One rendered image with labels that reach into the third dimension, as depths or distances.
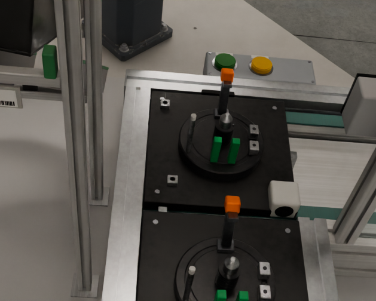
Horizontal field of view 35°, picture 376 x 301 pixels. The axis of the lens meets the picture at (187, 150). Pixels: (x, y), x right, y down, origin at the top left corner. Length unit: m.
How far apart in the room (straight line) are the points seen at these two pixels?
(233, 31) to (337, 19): 1.65
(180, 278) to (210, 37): 0.68
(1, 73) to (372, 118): 0.44
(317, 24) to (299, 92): 1.80
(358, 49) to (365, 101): 2.12
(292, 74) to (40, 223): 0.54
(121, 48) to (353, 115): 0.64
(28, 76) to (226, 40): 0.82
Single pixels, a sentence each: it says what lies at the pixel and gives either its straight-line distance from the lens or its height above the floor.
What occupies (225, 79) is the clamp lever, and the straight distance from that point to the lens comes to 0.98.
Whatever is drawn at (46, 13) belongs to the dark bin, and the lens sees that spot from 0.66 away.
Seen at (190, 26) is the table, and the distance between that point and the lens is 1.39.
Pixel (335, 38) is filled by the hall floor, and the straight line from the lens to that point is 2.89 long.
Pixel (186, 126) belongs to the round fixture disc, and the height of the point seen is 0.99.
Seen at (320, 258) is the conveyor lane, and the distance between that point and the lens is 0.93.
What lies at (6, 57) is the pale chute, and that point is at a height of 1.10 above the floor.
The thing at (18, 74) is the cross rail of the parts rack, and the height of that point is 1.31.
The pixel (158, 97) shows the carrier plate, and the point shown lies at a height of 0.97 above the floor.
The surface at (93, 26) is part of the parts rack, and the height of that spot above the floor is 1.24.
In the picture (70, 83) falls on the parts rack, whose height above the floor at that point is 1.30.
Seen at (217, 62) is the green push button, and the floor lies 0.97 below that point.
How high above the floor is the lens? 1.73
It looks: 50 degrees down
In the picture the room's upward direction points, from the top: 9 degrees clockwise
